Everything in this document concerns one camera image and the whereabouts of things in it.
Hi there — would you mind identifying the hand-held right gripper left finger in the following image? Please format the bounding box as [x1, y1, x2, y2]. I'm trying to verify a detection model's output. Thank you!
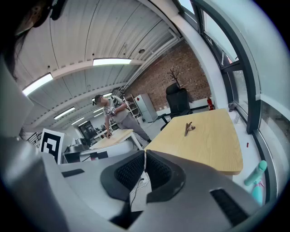
[58, 150, 146, 232]

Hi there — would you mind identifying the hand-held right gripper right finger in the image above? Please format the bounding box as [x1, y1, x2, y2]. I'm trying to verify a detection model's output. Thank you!
[129, 150, 261, 232]

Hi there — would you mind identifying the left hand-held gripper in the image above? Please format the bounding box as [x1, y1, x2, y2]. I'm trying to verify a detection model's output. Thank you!
[40, 128, 65, 165]

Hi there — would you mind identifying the long ceiling light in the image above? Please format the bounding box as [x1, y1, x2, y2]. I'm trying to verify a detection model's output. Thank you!
[92, 58, 132, 67]
[53, 106, 76, 121]
[22, 72, 54, 97]

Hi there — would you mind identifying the white power strip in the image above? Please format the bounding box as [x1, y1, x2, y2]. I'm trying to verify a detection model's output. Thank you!
[138, 171, 152, 189]

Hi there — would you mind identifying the white-framed wooden table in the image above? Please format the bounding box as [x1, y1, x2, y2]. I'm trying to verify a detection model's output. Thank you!
[90, 129, 145, 151]

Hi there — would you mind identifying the teal spray bottle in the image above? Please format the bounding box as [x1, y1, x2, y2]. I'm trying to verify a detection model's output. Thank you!
[252, 180, 267, 206]

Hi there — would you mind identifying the white open shelf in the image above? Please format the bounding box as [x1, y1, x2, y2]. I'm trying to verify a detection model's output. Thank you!
[123, 94, 141, 125]

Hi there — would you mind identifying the red fire extinguisher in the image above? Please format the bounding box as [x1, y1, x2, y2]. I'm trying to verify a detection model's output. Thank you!
[206, 96, 215, 111]

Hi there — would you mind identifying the white metal cabinet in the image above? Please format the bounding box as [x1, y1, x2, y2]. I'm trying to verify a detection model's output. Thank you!
[134, 93, 159, 123]

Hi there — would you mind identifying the black high-back office chair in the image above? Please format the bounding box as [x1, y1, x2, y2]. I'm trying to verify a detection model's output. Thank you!
[159, 82, 193, 131]

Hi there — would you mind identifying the dark wooden coat rack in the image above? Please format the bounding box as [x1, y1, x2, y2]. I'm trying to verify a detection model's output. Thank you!
[167, 68, 183, 89]

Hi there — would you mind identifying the person's face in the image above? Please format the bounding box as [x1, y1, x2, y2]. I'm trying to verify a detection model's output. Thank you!
[14, 0, 54, 36]

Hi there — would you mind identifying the black head-worn camera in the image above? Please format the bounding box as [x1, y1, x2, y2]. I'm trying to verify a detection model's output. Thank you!
[49, 0, 67, 21]

